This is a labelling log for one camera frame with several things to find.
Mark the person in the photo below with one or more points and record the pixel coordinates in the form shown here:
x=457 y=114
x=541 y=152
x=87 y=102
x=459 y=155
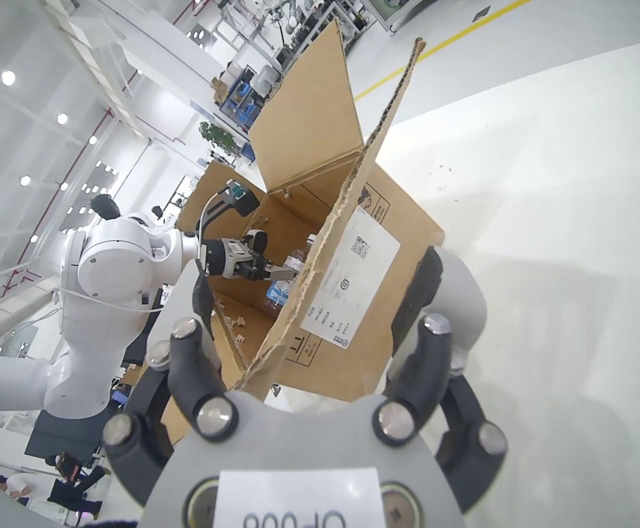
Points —
x=15 y=490
x=75 y=490

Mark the rack with blue bins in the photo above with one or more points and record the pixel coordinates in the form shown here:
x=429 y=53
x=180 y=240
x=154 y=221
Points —
x=242 y=97

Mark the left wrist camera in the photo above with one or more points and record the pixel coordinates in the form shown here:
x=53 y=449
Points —
x=245 y=197

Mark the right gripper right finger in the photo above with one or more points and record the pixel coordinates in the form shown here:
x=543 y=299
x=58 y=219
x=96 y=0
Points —
x=425 y=365

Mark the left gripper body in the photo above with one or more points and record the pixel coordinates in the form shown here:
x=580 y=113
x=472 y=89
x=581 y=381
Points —
x=227 y=257

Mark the large brown cardboard carton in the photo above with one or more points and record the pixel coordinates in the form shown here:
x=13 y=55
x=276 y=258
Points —
x=310 y=125

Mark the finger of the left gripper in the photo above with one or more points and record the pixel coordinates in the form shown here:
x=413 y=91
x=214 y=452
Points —
x=258 y=242
x=260 y=270

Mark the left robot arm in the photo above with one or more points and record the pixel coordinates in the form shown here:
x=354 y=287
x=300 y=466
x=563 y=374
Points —
x=110 y=270

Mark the clear plastic water bottle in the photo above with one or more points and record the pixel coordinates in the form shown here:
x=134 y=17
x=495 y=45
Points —
x=296 y=257

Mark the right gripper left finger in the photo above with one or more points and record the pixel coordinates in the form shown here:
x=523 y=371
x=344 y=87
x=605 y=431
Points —
x=192 y=370

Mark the green potted plant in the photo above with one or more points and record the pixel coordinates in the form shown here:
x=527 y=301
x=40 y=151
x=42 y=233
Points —
x=218 y=136

